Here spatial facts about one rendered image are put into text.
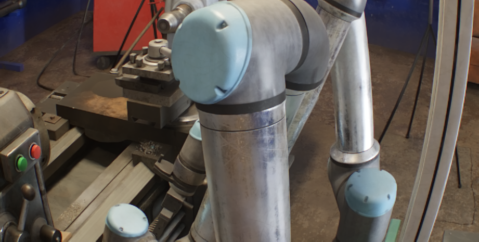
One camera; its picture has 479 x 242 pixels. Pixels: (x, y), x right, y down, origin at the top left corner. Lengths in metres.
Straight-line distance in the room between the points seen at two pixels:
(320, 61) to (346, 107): 0.67
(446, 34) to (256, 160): 0.37
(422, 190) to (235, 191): 0.38
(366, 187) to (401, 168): 2.14
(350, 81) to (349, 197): 0.29
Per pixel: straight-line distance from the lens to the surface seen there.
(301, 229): 2.97
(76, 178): 1.98
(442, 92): 0.93
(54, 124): 2.03
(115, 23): 4.78
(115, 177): 1.77
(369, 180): 1.50
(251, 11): 0.74
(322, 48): 0.83
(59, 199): 1.88
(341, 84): 1.49
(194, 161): 1.53
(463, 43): 0.90
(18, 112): 1.12
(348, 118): 1.52
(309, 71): 0.84
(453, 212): 3.26
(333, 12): 1.27
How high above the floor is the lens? 1.76
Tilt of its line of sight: 25 degrees down
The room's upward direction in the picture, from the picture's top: 2 degrees clockwise
